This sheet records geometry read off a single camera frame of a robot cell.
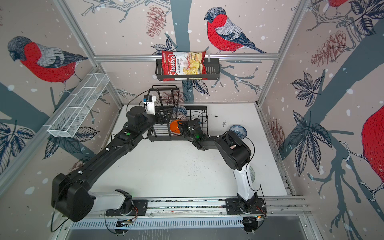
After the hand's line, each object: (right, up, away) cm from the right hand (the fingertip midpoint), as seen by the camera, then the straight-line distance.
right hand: (173, 125), depth 93 cm
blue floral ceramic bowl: (+45, -4, +9) cm, 46 cm away
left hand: (-1, +10, -18) cm, 21 cm away
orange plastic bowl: (0, -1, +5) cm, 5 cm away
